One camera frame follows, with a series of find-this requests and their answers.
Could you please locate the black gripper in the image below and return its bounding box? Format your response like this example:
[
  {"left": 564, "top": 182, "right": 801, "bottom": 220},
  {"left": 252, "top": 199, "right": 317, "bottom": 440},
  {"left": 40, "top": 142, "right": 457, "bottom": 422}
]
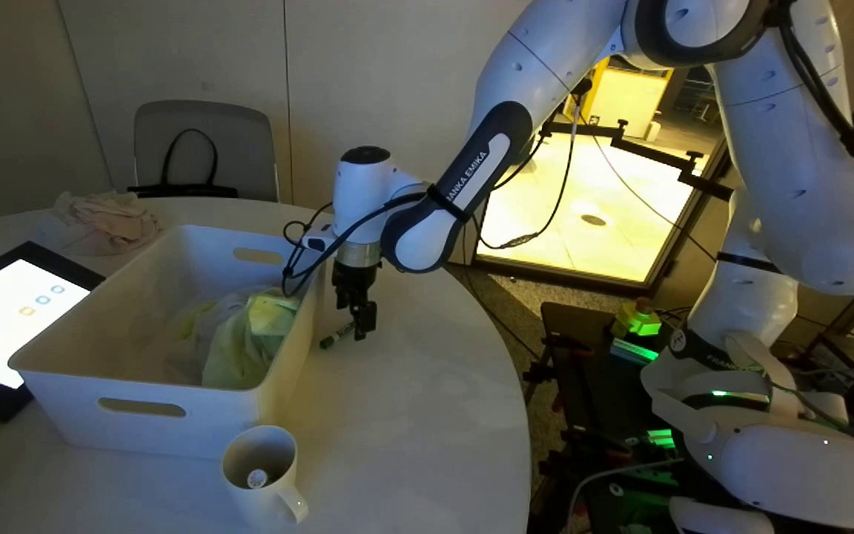
[{"left": 331, "top": 259, "right": 383, "bottom": 345}]

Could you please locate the light green cloth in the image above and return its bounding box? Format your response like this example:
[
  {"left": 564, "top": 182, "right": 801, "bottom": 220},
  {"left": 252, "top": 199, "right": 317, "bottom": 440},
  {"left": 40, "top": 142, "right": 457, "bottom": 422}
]
[{"left": 197, "top": 287, "right": 301, "bottom": 392}]

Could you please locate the white plastic storage box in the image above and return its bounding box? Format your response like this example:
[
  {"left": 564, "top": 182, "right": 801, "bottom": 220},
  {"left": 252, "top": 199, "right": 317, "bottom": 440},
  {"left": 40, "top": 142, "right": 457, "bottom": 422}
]
[{"left": 6, "top": 222, "right": 331, "bottom": 463}]

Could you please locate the white ceramic mug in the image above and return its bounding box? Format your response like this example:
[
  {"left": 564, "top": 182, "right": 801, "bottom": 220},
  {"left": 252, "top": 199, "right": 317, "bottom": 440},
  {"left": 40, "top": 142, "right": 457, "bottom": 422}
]
[{"left": 220, "top": 423, "right": 310, "bottom": 529}]

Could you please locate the grey office chair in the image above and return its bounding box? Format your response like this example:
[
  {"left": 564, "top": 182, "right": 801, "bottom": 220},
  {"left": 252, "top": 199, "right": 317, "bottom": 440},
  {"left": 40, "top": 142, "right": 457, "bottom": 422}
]
[{"left": 129, "top": 99, "right": 282, "bottom": 204}]

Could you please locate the pink crumpled cloth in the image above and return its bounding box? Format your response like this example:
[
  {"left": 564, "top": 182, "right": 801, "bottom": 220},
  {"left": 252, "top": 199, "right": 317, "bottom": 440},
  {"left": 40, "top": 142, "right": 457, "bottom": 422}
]
[{"left": 52, "top": 190, "right": 165, "bottom": 248}]

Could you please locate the black tablet with lit screen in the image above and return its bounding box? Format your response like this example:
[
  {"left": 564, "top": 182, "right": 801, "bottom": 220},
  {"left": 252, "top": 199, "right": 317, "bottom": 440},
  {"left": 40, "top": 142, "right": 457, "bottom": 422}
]
[{"left": 0, "top": 241, "right": 107, "bottom": 423}]

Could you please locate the black bag handle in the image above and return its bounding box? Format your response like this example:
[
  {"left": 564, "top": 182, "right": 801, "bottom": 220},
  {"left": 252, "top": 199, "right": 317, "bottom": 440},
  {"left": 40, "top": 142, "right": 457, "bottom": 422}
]
[{"left": 128, "top": 127, "right": 240, "bottom": 201}]

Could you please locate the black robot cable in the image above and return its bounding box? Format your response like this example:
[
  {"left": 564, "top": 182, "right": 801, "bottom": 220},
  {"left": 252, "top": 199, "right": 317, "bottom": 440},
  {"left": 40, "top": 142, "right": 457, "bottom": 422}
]
[{"left": 276, "top": 82, "right": 599, "bottom": 299}]

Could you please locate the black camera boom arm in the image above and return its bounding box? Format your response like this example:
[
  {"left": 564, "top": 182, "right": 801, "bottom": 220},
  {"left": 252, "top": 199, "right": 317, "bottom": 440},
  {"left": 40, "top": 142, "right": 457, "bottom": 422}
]
[{"left": 543, "top": 115, "right": 734, "bottom": 201}]

